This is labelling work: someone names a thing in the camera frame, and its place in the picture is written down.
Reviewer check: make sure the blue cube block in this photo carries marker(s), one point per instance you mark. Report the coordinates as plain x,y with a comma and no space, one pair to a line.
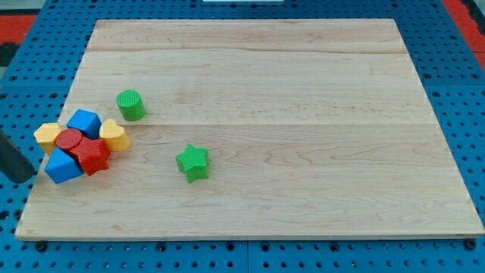
87,122

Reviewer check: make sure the green cylinder block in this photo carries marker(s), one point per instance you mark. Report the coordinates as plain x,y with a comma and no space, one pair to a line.
130,105

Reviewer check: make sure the red cylinder block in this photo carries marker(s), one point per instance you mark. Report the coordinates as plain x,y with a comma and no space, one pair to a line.
68,139

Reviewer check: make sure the yellow hexagon block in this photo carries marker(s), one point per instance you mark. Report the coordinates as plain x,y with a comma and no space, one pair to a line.
46,135

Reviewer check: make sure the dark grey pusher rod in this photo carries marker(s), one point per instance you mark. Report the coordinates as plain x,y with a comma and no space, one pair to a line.
14,164

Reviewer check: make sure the red star block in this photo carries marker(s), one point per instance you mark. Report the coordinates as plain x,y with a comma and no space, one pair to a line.
92,155

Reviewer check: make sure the blue triangular block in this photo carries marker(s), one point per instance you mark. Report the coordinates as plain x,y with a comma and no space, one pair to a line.
62,167

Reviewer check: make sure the green star block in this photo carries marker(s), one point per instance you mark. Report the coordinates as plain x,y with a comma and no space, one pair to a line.
193,162

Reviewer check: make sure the wooden board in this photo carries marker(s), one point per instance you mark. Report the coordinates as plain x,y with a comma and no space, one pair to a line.
315,130

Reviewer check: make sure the yellow heart block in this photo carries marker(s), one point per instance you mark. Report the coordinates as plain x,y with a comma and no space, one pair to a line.
114,136

